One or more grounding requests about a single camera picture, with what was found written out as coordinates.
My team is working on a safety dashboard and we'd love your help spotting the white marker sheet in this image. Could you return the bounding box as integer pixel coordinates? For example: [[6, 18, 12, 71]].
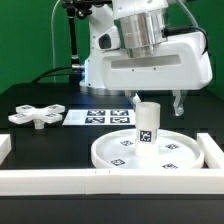
[[63, 109, 135, 126]]

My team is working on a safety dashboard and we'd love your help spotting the white U-shaped fence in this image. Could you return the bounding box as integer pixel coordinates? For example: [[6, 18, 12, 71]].
[[0, 133, 224, 196]]

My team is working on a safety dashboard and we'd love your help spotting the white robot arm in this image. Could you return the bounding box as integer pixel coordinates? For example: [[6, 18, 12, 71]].
[[80, 0, 212, 116]]

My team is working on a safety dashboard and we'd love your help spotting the white cross-shaped table base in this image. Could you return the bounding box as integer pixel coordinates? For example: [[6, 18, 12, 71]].
[[8, 104, 65, 130]]

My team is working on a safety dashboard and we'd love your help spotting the black cable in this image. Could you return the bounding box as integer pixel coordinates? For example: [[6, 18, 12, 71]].
[[30, 65, 84, 84]]

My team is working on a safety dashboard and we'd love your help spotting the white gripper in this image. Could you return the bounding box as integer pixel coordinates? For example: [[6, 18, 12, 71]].
[[102, 32, 212, 116]]

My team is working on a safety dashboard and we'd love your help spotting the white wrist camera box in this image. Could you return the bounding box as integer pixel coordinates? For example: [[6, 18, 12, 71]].
[[98, 26, 121, 50]]

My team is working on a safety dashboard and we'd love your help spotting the white round table top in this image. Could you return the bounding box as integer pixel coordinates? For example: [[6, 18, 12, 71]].
[[91, 129, 204, 170]]

